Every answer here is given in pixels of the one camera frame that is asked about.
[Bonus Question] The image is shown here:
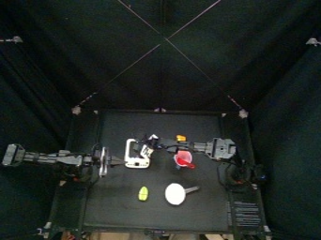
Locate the pink red toy cup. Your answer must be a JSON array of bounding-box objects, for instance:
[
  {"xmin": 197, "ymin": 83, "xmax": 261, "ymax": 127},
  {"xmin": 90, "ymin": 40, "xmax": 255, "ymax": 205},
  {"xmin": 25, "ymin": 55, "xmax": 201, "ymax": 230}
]
[{"xmin": 173, "ymin": 150, "xmax": 194, "ymax": 169}]

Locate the red toy spoon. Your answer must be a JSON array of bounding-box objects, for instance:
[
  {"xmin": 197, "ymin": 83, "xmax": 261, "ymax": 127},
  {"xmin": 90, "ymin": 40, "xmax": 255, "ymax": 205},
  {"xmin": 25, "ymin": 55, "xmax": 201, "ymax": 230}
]
[{"xmin": 177, "ymin": 157, "xmax": 197, "ymax": 170}]

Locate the yellow-green toy vegetable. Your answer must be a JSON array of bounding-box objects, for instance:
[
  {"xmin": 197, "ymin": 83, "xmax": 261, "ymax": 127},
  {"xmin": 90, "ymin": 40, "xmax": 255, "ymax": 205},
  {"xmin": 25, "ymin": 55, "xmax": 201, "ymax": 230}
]
[{"xmin": 138, "ymin": 186, "xmax": 150, "ymax": 202}]

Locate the white text label sticker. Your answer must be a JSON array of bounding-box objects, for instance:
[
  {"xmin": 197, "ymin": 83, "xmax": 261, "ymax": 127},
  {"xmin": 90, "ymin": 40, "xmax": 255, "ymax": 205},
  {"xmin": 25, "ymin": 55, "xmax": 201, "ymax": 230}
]
[{"xmin": 231, "ymin": 201, "xmax": 262, "ymax": 229}]

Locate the white round pan grey handle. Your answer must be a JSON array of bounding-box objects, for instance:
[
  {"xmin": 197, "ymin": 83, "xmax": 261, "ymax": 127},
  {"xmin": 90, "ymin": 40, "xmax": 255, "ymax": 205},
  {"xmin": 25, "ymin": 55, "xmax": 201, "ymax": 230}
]
[{"xmin": 165, "ymin": 183, "xmax": 201, "ymax": 206}]

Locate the black looped cable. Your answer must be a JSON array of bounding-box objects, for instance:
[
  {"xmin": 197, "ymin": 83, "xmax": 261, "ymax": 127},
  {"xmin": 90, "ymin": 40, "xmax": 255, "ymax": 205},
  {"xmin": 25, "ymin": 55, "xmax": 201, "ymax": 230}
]
[{"xmin": 215, "ymin": 160, "xmax": 235, "ymax": 188}]

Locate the grey corner bracket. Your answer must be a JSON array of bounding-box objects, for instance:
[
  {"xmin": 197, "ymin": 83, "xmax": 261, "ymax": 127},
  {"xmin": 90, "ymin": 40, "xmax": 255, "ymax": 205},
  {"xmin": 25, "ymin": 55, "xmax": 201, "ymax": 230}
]
[{"xmin": 36, "ymin": 221, "xmax": 54, "ymax": 240}]

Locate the thin diagonal cord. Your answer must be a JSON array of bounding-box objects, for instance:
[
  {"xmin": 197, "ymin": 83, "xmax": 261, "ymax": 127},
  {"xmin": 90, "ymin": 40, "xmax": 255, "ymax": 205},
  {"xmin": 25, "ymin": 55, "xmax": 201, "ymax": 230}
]
[
  {"xmin": 115, "ymin": 0, "xmax": 245, "ymax": 111},
  {"xmin": 76, "ymin": 0, "xmax": 222, "ymax": 107}
]

